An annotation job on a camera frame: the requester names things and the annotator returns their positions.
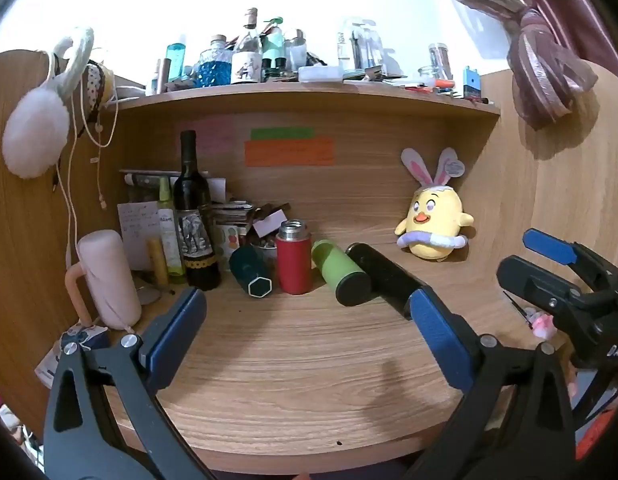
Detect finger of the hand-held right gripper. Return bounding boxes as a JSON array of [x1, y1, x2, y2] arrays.
[[522, 228, 617, 286], [496, 255, 585, 318]]

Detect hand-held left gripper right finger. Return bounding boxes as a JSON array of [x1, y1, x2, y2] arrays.
[[404, 287, 577, 480]]

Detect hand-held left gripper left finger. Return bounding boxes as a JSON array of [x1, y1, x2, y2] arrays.
[[43, 287, 215, 480]]

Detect black cup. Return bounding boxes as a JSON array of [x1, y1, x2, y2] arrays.
[[345, 242, 430, 322]]

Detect dark teal cup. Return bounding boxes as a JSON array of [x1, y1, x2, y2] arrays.
[[229, 245, 275, 300]]

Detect white cup with coloured dots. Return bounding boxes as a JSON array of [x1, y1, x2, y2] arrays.
[[216, 224, 243, 267]]

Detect green cup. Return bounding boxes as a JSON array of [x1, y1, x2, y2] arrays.
[[310, 239, 372, 307]]

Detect red thermos cup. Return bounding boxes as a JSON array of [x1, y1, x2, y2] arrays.
[[275, 219, 314, 295]]

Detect small pink toy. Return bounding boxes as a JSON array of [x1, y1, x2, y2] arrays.
[[526, 310, 557, 340]]

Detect yellow tube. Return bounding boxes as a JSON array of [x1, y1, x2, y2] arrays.
[[147, 238, 169, 287]]

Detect yellow-green spray bottle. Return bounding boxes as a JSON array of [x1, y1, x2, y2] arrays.
[[157, 176, 186, 277]]

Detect white and blue carton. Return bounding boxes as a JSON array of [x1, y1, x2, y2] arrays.
[[35, 322, 110, 388]]

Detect dark wine bottle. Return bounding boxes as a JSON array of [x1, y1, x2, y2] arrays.
[[173, 130, 222, 291]]

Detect yellow chick plush toy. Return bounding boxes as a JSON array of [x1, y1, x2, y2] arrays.
[[394, 147, 475, 263]]

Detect white handwritten note card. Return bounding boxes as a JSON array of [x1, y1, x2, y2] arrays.
[[117, 201, 162, 272]]

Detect stack of books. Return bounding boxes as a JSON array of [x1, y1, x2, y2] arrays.
[[211, 201, 255, 228]]

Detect white box behind bottle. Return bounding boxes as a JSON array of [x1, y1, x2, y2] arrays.
[[120, 168, 228, 207]]

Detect blue box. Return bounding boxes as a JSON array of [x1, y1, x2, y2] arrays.
[[462, 66, 483, 99]]

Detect pink sticky note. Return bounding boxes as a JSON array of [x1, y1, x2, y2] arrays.
[[178, 122, 236, 158]]

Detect pink curtain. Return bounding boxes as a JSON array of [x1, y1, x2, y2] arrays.
[[423, 0, 618, 131]]

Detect glass jar with brown contents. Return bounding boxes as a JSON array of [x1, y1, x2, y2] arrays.
[[428, 42, 450, 79]]

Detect green sticky note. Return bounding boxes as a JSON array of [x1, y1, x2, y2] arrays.
[[250, 127, 315, 141]]

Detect white fluffy earmuffs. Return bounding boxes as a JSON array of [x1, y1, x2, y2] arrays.
[[2, 26, 96, 180]]

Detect dotted headband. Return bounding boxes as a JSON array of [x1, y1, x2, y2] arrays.
[[78, 60, 114, 138]]

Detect glass bottle with blue beads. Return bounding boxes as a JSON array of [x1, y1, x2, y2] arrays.
[[196, 34, 234, 89]]

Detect wooden shelf board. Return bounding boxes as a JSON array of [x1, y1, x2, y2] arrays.
[[105, 81, 502, 117]]

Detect teal liquid bottle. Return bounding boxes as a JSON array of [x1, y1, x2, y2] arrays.
[[165, 35, 189, 86]]

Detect clear plastic container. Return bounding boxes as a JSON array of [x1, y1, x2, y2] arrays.
[[336, 17, 388, 74]]

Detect corked glass bottle with label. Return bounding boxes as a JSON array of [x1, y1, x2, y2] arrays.
[[231, 7, 264, 85]]

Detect white flat box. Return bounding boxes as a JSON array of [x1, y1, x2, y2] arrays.
[[297, 65, 343, 84]]

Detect mint green bottle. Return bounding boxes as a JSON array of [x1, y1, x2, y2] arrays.
[[261, 15, 288, 80]]

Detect clear small bottle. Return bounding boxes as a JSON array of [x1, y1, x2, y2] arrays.
[[284, 29, 310, 73]]

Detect pink cup with handle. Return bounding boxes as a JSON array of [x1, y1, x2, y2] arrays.
[[65, 230, 142, 332]]

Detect white earphone cable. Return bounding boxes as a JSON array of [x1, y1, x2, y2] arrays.
[[46, 50, 120, 273]]

